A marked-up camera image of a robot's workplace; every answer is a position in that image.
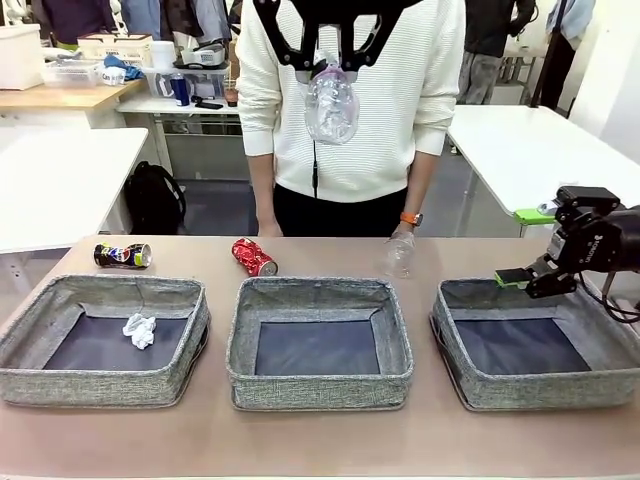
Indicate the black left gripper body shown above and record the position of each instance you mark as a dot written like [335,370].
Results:
[350,10]

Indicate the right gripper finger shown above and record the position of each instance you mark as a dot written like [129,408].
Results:
[550,280]
[585,200]

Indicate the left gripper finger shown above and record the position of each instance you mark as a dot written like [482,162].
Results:
[285,30]
[377,37]

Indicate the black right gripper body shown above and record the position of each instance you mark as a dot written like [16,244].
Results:
[605,245]

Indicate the clear bottle with pink label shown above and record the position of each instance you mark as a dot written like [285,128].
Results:
[330,110]

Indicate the crushed red cola can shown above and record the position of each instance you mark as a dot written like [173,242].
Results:
[250,256]

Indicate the crushed black Pepsi can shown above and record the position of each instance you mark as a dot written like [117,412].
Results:
[120,255]

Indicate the white paper ball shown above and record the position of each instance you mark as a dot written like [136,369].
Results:
[140,331]

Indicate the person's right forearm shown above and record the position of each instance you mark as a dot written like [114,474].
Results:
[262,192]

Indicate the person's left forearm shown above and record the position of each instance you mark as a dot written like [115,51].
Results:
[417,185]

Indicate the person's left hand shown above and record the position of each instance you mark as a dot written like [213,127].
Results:
[397,231]

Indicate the person's right hand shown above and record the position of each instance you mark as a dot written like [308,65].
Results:
[270,231]

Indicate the clear plastic storage bin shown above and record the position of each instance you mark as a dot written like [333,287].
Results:
[205,80]

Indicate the dark hanging coat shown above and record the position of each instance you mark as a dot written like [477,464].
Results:
[185,20]

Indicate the small black device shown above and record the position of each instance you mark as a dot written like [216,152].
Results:
[207,103]

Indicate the grey fabric basket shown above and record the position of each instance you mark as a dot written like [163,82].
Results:
[320,392]
[540,392]
[100,385]

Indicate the bystander in dark jacket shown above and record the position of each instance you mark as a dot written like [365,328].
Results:
[495,30]

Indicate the dark blue bottle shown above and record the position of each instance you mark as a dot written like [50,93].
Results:
[180,90]

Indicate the white cylinder roll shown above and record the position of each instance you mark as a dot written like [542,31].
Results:
[162,54]

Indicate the bystander in light blue shirt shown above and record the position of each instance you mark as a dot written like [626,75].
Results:
[560,75]

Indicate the clear crushed plastic bottle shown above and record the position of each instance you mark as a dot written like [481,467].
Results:
[400,257]

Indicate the orange wristband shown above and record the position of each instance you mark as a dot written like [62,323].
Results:
[411,218]

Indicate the white table with metal legs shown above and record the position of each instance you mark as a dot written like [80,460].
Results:
[150,105]

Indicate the blue cloth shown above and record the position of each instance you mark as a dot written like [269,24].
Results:
[132,71]

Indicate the white box with wooden rim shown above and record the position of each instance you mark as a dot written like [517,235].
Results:
[115,50]

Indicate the white printed packet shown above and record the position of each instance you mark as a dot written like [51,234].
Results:
[112,76]

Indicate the person's black trousers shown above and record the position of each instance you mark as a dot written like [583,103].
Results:
[345,217]

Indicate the black backpack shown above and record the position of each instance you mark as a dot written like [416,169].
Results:
[152,200]

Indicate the white plastic mesh basket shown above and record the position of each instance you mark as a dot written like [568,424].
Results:
[70,75]

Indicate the wooden top table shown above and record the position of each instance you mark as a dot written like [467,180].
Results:
[50,97]

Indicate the large white storage box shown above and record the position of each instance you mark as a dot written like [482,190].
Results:
[20,57]

